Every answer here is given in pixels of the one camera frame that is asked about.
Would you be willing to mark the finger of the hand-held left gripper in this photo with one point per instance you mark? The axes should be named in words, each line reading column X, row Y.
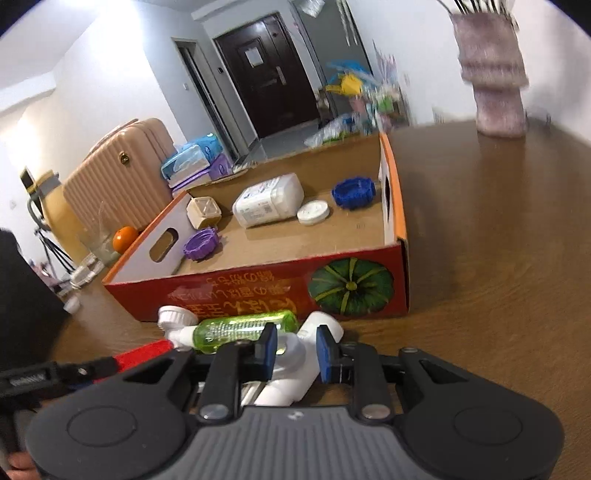
column 85, row 370

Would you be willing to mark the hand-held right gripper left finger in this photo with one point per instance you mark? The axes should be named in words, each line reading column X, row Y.
column 269, row 350

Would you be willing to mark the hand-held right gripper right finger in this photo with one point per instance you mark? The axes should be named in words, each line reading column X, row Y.
column 324, row 355

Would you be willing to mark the red and white lint brush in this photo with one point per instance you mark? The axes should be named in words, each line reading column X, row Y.
column 288, row 371

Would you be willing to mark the green spray bottle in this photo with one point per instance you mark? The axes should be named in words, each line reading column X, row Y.
column 235, row 331

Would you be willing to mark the red cardboard box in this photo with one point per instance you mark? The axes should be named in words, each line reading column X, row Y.
column 277, row 290

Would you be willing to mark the purple ribbed cap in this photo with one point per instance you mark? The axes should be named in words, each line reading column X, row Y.
column 201, row 243

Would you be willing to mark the white ribbed cap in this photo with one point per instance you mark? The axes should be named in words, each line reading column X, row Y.
column 314, row 212

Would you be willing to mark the white plastic bottle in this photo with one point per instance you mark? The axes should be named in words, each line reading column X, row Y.
column 268, row 199

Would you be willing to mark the white cube adapter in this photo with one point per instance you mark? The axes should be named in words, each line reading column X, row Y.
column 203, row 212

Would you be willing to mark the blue ribbed cap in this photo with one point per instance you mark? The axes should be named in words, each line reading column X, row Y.
column 354, row 193

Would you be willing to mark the person's left hand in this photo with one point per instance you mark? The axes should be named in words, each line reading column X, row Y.
column 22, row 468

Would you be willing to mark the small white bottle cap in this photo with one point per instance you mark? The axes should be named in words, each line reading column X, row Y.
column 71, row 304

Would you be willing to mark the black paper bag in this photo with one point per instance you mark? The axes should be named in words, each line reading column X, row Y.
column 27, row 300

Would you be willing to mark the clear glass cup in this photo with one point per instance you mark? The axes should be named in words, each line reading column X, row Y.
column 99, row 240

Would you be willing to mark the orange fruit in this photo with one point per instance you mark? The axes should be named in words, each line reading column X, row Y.
column 124, row 238

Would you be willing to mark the yellow bottle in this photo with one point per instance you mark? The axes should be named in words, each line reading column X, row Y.
column 62, row 212

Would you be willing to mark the purple tissue pack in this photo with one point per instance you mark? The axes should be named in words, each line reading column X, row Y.
column 217, row 170

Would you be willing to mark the pink suitcase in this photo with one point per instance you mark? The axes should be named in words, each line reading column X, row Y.
column 120, row 170

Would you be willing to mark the blue tissue pack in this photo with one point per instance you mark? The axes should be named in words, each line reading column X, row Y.
column 191, row 157

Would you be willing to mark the clear plastic bag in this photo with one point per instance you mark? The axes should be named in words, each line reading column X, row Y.
column 332, row 131

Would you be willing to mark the side room door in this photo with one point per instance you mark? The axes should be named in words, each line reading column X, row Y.
column 207, row 101

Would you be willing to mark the dark brown entrance door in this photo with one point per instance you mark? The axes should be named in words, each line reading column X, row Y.
column 272, row 87

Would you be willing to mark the yellow watering can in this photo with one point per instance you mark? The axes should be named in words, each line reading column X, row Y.
column 346, row 85

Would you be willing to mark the paper notice on door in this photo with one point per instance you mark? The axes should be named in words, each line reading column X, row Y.
column 253, row 56

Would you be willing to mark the purple flower decoration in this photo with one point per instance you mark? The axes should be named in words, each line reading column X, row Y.
column 387, row 62

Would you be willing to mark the grey refrigerator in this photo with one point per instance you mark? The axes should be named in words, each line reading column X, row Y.
column 330, row 41

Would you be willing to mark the pink ceramic vase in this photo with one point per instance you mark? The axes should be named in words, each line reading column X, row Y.
column 496, row 74

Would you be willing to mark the paper sheet on refrigerator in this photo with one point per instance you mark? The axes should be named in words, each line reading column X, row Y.
column 311, row 7

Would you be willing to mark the white wall socket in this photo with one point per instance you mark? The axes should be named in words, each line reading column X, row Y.
column 406, row 79

